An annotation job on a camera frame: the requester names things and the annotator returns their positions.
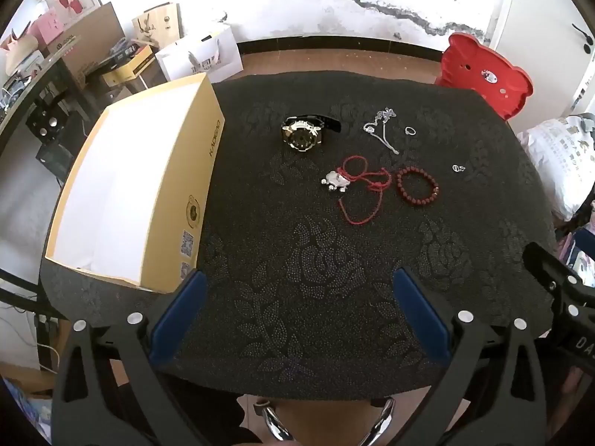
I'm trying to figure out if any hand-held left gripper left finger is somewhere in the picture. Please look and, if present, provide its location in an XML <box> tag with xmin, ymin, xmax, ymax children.
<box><xmin>50</xmin><ymin>269</ymin><xmax>208</xmax><ymax>446</ymax></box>

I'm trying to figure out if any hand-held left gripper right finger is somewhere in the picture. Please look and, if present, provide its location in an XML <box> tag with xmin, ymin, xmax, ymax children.
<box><xmin>392</xmin><ymin>268</ymin><xmax>546</xmax><ymax>446</ymax></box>

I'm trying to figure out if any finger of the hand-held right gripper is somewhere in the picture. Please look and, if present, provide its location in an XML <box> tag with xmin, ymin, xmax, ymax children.
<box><xmin>522</xmin><ymin>242</ymin><xmax>595</xmax><ymax>377</ymax></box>

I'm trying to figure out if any red bead bracelet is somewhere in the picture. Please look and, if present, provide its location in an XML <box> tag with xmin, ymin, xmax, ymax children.
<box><xmin>396</xmin><ymin>166</ymin><xmax>440</xmax><ymax>205</ymax></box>

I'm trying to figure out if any red cord silver pendant necklace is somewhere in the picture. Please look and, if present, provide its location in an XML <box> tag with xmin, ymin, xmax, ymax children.
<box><xmin>321</xmin><ymin>155</ymin><xmax>391</xmax><ymax>224</ymax></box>

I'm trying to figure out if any yellow cardboard box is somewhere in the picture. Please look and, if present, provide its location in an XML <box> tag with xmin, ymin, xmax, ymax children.
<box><xmin>44</xmin><ymin>73</ymin><xmax>227</xmax><ymax>294</ymax></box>

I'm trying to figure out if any silver chain necklace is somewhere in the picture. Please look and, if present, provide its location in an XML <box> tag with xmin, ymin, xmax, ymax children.
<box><xmin>363</xmin><ymin>108</ymin><xmax>401</xmax><ymax>155</ymax></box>

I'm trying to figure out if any black and silver wristwatch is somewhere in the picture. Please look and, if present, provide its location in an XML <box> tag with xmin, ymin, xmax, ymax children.
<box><xmin>280</xmin><ymin>114</ymin><xmax>342</xmax><ymax>152</ymax></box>

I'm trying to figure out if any colourful cloth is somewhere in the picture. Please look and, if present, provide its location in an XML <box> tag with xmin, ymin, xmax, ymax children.
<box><xmin>555</xmin><ymin>220</ymin><xmax>595</xmax><ymax>284</ymax></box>

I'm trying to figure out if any chrome metal tube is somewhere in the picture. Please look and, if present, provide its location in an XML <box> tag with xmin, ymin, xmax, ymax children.
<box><xmin>255</xmin><ymin>402</ymin><xmax>298</xmax><ymax>445</ymax></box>
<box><xmin>358</xmin><ymin>398</ymin><xmax>397</xmax><ymax>446</ymax></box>

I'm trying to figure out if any black metal stand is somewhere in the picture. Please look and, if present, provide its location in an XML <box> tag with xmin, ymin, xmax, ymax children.
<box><xmin>25</xmin><ymin>102</ymin><xmax>70</xmax><ymax>143</ymax></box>

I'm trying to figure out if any red bear-shaped plastic stool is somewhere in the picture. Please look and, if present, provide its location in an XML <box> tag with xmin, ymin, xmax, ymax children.
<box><xmin>435</xmin><ymin>32</ymin><xmax>534</xmax><ymax>123</ymax></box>

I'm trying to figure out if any flat yellow carton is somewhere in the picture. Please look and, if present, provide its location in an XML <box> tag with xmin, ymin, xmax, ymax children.
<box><xmin>101</xmin><ymin>44</ymin><xmax>156</xmax><ymax>88</ymax></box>

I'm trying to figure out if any white paper shopping bag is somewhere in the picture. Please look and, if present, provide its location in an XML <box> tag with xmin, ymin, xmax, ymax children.
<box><xmin>155</xmin><ymin>23</ymin><xmax>243</xmax><ymax>82</ymax></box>

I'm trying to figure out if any dark printed box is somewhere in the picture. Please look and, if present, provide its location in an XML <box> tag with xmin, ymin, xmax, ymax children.
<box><xmin>100</xmin><ymin>39</ymin><xmax>142</xmax><ymax>68</ymax></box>

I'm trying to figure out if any tan paper shopping bag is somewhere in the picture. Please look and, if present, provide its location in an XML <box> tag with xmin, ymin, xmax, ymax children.
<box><xmin>132</xmin><ymin>3</ymin><xmax>183</xmax><ymax>52</ymax></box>

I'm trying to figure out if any large brown cardboard box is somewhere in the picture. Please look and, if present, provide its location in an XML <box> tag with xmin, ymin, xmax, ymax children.
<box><xmin>46</xmin><ymin>1</ymin><xmax>127</xmax><ymax>91</ymax></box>

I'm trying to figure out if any cream bag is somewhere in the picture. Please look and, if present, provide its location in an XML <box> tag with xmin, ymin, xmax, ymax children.
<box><xmin>0</xmin><ymin>32</ymin><xmax>47</xmax><ymax>75</ymax></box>

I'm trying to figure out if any pink paper bag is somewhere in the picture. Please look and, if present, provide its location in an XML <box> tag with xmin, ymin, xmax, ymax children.
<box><xmin>28</xmin><ymin>9</ymin><xmax>63</xmax><ymax>47</ymax></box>

